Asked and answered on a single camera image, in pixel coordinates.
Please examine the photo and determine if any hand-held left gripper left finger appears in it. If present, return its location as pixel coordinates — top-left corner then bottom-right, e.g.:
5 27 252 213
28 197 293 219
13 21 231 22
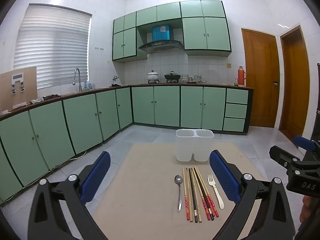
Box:
28 151 112 240

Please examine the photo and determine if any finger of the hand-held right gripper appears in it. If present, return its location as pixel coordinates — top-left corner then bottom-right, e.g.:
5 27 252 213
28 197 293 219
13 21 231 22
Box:
269 145 302 170
293 135 320 155

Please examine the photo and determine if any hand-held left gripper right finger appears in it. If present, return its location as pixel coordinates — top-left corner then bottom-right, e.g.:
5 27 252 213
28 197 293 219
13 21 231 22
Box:
209 150 296 240

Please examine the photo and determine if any bunch of mixed chopsticks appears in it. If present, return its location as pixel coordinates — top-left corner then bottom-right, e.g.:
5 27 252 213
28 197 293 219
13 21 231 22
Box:
182 166 219 223

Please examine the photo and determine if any white two-compartment utensil holder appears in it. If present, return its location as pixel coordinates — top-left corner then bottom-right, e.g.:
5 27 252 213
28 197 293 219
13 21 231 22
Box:
176 129 215 162

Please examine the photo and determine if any metal spoon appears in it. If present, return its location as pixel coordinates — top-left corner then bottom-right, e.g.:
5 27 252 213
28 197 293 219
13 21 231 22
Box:
174 175 183 212

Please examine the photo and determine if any person's right hand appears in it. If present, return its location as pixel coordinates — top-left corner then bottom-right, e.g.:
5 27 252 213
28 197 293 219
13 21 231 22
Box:
300 197 312 223

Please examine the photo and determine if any cream plastic fork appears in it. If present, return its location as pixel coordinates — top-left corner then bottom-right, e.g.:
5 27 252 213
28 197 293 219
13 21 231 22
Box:
208 174 225 210

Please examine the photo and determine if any green cabinet drawer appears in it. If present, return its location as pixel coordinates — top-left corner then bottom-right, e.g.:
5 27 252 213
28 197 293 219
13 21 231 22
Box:
226 88 249 104
225 103 247 119
223 117 245 132

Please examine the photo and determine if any brown wooden door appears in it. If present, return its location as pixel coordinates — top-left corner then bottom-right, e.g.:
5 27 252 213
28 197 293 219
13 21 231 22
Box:
279 25 310 140
241 28 280 128

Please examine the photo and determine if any green base cabinet run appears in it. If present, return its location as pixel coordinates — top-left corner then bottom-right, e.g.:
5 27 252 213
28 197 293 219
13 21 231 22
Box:
0 84 254 203

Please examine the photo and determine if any orange thermos flask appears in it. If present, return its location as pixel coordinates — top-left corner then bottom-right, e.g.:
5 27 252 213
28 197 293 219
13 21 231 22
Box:
237 66 247 87

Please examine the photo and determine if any metal kitchen faucet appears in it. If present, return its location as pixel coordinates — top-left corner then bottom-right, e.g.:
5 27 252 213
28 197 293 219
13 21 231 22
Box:
73 68 82 92

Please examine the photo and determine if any brown board with clips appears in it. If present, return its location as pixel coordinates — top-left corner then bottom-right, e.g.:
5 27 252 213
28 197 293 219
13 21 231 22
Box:
0 66 38 111

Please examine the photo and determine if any gas stove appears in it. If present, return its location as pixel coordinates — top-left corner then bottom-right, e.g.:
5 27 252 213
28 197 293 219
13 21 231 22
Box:
147 79 180 84

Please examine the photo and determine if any white cooking pot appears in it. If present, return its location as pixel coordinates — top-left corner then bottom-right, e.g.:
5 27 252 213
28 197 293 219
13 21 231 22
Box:
147 70 160 82

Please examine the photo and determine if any white window blind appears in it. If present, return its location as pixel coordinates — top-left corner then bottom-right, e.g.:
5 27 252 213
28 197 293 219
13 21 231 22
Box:
13 4 92 90

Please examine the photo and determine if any black range hood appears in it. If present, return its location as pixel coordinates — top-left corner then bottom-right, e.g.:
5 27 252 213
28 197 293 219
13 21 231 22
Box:
138 40 184 53

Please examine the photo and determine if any blue wrapped hood chimney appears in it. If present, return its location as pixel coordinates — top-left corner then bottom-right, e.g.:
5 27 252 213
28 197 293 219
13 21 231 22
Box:
152 25 173 42

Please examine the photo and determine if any white floor cable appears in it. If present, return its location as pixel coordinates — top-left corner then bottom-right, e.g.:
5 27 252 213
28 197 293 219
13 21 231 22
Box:
51 150 87 168

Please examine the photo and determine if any green wall cabinet unit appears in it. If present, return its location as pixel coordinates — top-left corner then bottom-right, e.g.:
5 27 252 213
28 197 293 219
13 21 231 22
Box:
112 0 232 62

